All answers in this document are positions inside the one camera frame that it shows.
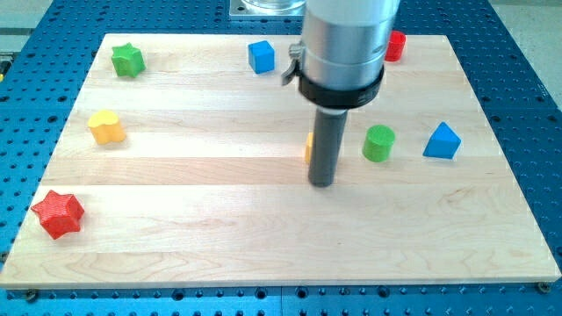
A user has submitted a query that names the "green star block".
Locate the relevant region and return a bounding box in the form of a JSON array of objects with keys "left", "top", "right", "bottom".
[{"left": 112, "top": 43, "right": 146, "bottom": 77}]

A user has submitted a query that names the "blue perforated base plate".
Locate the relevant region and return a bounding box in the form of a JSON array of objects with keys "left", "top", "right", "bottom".
[{"left": 1, "top": 1, "right": 561, "bottom": 315}]

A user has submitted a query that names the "red cylinder block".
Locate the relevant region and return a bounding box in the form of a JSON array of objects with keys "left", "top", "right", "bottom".
[{"left": 385, "top": 31, "right": 407, "bottom": 61}]

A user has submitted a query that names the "green cylinder block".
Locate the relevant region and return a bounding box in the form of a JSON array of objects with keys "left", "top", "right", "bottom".
[{"left": 362, "top": 125, "right": 395, "bottom": 162}]

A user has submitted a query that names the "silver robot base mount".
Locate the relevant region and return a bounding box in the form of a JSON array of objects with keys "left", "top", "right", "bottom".
[{"left": 229, "top": 0, "right": 306, "bottom": 18}]

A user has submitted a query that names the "blue cube block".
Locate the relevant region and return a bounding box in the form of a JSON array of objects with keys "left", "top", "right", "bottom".
[{"left": 248, "top": 40, "right": 275, "bottom": 74}]

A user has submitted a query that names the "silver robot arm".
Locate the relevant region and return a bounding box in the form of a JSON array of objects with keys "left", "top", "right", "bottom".
[{"left": 282, "top": 0, "right": 400, "bottom": 111}]

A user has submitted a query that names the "blue triangle block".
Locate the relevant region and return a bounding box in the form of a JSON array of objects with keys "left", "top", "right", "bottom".
[{"left": 422, "top": 122, "right": 461, "bottom": 159}]

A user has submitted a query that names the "red star block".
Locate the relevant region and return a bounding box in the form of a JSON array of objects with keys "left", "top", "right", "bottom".
[{"left": 31, "top": 190, "right": 84, "bottom": 240}]

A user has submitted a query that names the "light wooden board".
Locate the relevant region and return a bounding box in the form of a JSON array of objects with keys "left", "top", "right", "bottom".
[{"left": 1, "top": 33, "right": 561, "bottom": 289}]

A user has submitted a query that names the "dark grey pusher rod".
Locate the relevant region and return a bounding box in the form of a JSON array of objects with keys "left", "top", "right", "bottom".
[{"left": 308, "top": 107, "right": 347, "bottom": 187}]

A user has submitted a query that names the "yellow hexagon block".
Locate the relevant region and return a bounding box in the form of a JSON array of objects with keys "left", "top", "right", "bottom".
[{"left": 304, "top": 132, "right": 313, "bottom": 164}]

